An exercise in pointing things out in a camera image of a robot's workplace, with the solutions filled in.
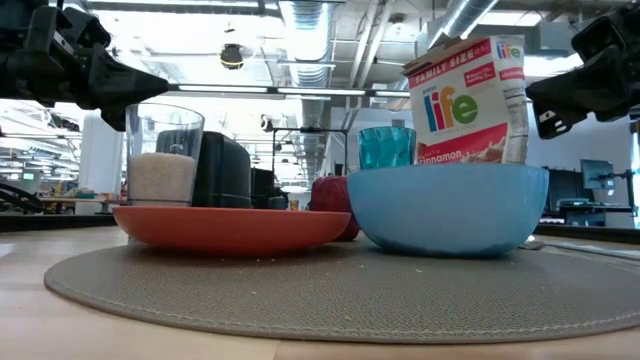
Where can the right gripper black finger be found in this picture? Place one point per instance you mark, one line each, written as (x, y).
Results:
(580, 87)
(555, 122)

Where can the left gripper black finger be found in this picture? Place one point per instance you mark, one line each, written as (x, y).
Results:
(114, 119)
(120, 85)

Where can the Life cinnamon cereal box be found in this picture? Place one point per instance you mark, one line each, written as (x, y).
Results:
(465, 100)

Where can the red apple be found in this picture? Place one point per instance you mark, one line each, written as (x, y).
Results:
(332, 197)

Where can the computer monitor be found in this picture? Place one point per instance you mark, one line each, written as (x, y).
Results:
(597, 174)

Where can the glass with white grains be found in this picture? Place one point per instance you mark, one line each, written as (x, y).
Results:
(162, 175)

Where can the black ceiling dome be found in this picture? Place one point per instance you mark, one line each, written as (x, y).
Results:
(231, 56)

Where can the black two-slot toaster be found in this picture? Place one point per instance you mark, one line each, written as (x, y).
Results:
(222, 170)

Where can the blue bowl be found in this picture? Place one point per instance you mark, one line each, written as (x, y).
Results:
(450, 210)

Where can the ceiling light strip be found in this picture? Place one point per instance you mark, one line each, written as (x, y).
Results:
(270, 90)

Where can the orange plate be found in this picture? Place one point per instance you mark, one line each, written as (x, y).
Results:
(230, 230)

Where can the teal transparent tumbler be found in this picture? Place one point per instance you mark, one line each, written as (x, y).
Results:
(386, 147)

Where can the round grey placemat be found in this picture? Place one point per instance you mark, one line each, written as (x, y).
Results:
(325, 295)

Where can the silver ventilation duct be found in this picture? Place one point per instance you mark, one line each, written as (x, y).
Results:
(306, 40)
(462, 17)

